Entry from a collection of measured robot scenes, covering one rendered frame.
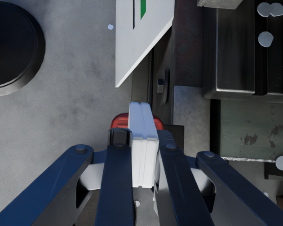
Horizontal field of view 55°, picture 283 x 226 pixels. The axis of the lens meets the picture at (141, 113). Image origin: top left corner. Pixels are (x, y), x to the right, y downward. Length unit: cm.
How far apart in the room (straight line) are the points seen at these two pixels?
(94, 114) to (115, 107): 8
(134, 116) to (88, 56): 97
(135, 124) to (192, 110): 28
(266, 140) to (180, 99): 15
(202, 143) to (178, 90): 9
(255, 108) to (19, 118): 89
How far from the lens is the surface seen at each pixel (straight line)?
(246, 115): 46
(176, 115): 43
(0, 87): 115
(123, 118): 30
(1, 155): 115
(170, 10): 56
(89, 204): 108
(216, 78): 39
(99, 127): 107
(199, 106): 44
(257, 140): 47
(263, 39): 43
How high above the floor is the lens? 106
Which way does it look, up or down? 81 degrees down
